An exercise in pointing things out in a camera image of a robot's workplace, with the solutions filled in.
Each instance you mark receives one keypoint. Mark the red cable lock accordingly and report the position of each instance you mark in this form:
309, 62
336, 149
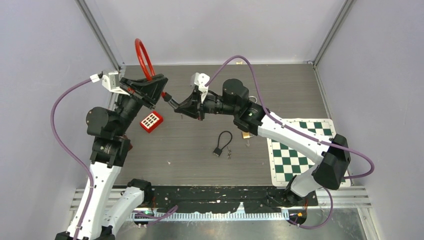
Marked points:
148, 70

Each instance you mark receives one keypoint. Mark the small brass padlock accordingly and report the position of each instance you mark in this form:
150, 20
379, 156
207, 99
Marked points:
246, 135

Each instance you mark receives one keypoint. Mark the green white checkered mat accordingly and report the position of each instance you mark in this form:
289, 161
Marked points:
285, 162

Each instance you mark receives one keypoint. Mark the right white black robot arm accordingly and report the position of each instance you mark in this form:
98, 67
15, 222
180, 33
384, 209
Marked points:
329, 154

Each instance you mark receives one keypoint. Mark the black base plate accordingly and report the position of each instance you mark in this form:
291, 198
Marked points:
216, 199

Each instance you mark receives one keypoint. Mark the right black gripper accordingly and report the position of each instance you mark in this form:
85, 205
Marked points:
193, 107

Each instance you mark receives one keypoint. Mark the small key bunch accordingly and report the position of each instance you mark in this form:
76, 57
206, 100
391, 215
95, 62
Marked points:
229, 153

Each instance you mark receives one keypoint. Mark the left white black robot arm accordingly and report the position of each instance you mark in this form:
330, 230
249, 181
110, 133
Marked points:
93, 221

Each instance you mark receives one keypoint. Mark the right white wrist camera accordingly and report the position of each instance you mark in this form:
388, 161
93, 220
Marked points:
200, 80

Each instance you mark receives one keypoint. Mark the red combination lock box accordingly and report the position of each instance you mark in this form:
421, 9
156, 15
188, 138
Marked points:
151, 122

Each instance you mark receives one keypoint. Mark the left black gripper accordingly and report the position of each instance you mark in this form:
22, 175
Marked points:
148, 90

